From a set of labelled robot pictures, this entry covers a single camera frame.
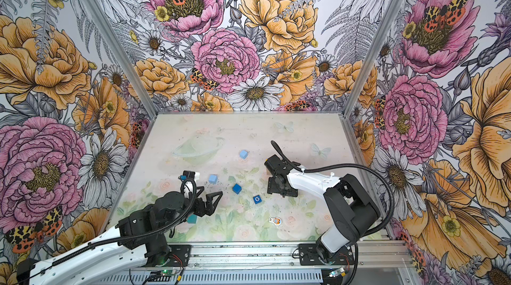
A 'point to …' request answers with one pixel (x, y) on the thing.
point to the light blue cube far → (243, 154)
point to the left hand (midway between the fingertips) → (211, 196)
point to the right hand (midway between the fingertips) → (280, 196)
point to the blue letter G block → (257, 199)
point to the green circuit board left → (167, 272)
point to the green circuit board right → (340, 272)
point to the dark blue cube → (237, 188)
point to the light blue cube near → (213, 178)
